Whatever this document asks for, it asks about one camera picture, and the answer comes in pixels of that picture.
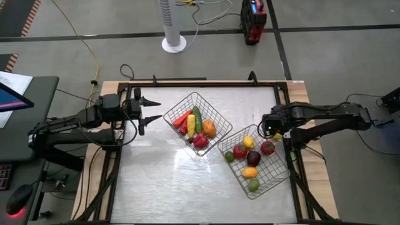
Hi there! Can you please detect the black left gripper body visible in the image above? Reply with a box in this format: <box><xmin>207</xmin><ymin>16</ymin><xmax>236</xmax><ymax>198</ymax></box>
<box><xmin>121</xmin><ymin>87</ymin><xmax>146</xmax><ymax>136</ymax></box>

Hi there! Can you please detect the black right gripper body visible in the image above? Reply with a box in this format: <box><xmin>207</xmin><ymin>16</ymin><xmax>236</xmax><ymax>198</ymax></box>
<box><xmin>261</xmin><ymin>112</ymin><xmax>284</xmax><ymax>139</ymax></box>

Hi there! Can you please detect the red apple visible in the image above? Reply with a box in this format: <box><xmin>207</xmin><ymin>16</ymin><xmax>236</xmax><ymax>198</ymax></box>
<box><xmin>261</xmin><ymin>140</ymin><xmax>276</xmax><ymax>156</ymax></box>

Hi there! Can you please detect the yellow lemon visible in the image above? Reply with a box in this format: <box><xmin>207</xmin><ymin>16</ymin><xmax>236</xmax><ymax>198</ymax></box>
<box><xmin>242</xmin><ymin>136</ymin><xmax>256</xmax><ymax>149</ymax></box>

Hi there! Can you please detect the dark maroon round fruit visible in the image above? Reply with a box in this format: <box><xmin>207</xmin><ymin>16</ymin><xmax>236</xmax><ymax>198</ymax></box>
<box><xmin>246</xmin><ymin>150</ymin><xmax>262</xmax><ymax>168</ymax></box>

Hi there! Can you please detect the yellow corn cob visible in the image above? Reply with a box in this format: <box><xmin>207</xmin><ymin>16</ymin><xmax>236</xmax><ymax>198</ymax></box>
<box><xmin>186</xmin><ymin>114</ymin><xmax>196</xmax><ymax>138</ymax></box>

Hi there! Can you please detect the red tomato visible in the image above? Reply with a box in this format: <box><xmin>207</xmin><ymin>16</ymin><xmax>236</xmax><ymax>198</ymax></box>
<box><xmin>232</xmin><ymin>143</ymin><xmax>248</xmax><ymax>159</ymax></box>

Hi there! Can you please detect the green cucumber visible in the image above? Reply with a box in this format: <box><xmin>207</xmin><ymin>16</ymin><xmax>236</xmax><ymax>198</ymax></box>
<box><xmin>192</xmin><ymin>106</ymin><xmax>203</xmax><ymax>135</ymax></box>

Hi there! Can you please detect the silver wire basket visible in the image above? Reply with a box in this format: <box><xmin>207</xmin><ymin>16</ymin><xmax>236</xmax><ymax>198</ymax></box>
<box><xmin>162</xmin><ymin>91</ymin><xmax>233</xmax><ymax>157</ymax></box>
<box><xmin>217</xmin><ymin>124</ymin><xmax>291</xmax><ymax>200</ymax></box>

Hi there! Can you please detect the orange yellow mango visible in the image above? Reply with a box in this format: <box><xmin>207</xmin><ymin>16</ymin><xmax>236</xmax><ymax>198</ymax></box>
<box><xmin>241</xmin><ymin>166</ymin><xmax>259</xmax><ymax>179</ymax></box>

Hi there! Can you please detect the red bell pepper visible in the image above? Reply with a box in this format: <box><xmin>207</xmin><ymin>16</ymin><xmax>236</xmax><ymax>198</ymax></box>
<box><xmin>192</xmin><ymin>132</ymin><xmax>210</xmax><ymax>149</ymax></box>

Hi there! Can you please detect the pale green oval fruit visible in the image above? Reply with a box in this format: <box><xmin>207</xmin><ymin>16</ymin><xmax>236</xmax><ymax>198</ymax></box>
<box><xmin>247</xmin><ymin>178</ymin><xmax>261</xmax><ymax>193</ymax></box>

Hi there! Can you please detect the bumpy orange fruit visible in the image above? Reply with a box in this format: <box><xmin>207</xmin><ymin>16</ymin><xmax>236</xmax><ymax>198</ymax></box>
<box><xmin>202</xmin><ymin>119</ymin><xmax>217</xmax><ymax>139</ymax></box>

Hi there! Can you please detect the white tower fan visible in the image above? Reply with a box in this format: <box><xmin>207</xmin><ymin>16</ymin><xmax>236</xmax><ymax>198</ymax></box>
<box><xmin>157</xmin><ymin>0</ymin><xmax>188</xmax><ymax>54</ymax></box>

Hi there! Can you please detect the red black power station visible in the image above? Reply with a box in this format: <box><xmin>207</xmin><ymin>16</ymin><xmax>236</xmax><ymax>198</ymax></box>
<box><xmin>239</xmin><ymin>0</ymin><xmax>268</xmax><ymax>46</ymax></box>

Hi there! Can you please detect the black desk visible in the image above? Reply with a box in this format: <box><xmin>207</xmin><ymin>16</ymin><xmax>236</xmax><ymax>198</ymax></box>
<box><xmin>0</xmin><ymin>76</ymin><xmax>60</xmax><ymax>162</ymax></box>

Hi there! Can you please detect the white paper sheet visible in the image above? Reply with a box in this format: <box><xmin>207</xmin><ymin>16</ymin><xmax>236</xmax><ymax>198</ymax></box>
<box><xmin>0</xmin><ymin>71</ymin><xmax>33</xmax><ymax>129</ymax></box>

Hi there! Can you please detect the computer monitor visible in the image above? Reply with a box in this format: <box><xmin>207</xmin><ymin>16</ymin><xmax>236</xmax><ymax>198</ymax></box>
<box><xmin>0</xmin><ymin>81</ymin><xmax>35</xmax><ymax>113</ymax></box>

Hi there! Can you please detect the black device box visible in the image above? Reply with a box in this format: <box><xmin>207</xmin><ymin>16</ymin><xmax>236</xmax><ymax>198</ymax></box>
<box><xmin>380</xmin><ymin>86</ymin><xmax>400</xmax><ymax>114</ymax></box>

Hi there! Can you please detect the dark floor mat striped edge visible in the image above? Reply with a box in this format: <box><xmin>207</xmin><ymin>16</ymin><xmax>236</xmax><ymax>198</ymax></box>
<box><xmin>0</xmin><ymin>0</ymin><xmax>42</xmax><ymax>38</ymax></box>
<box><xmin>0</xmin><ymin>52</ymin><xmax>19</xmax><ymax>73</ymax></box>

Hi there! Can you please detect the black keyboard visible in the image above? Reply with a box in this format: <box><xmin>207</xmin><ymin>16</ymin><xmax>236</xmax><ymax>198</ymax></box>
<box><xmin>0</xmin><ymin>162</ymin><xmax>13</xmax><ymax>191</ymax></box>

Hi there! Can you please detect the black computer mouse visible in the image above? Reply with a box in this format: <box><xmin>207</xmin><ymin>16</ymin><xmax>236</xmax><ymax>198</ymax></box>
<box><xmin>5</xmin><ymin>184</ymin><xmax>34</xmax><ymax>216</ymax></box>

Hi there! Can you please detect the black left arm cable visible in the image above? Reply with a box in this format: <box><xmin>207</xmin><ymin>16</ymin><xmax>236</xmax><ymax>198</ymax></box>
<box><xmin>77</xmin><ymin>99</ymin><xmax>139</xmax><ymax>148</ymax></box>

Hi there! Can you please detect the black looped floor cable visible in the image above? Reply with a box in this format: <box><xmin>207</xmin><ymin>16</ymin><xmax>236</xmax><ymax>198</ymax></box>
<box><xmin>119</xmin><ymin>64</ymin><xmax>135</xmax><ymax>81</ymax></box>

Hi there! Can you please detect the yellow floor cable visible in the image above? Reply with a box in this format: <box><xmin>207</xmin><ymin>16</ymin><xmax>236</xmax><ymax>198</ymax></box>
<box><xmin>51</xmin><ymin>0</ymin><xmax>99</xmax><ymax>98</ymax></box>

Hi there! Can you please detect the black table frame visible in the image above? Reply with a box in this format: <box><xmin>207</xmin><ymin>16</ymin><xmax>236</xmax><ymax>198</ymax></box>
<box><xmin>71</xmin><ymin>77</ymin><xmax>340</xmax><ymax>225</ymax></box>

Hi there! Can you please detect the white floor cable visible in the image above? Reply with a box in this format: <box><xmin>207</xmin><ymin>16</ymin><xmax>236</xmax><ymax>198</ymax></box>
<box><xmin>174</xmin><ymin>0</ymin><xmax>241</xmax><ymax>53</ymax></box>

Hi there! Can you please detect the thin black floor cable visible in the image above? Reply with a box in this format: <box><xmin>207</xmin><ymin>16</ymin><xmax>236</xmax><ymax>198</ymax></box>
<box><xmin>345</xmin><ymin>92</ymin><xmax>400</xmax><ymax>156</ymax></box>

